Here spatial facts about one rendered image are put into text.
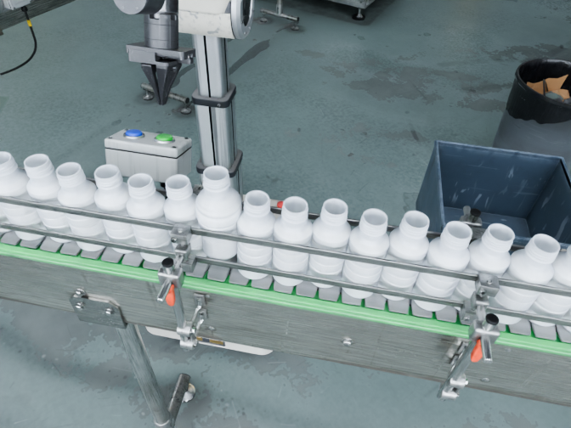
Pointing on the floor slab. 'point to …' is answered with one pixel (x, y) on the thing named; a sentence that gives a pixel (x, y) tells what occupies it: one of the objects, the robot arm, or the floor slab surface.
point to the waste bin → (537, 112)
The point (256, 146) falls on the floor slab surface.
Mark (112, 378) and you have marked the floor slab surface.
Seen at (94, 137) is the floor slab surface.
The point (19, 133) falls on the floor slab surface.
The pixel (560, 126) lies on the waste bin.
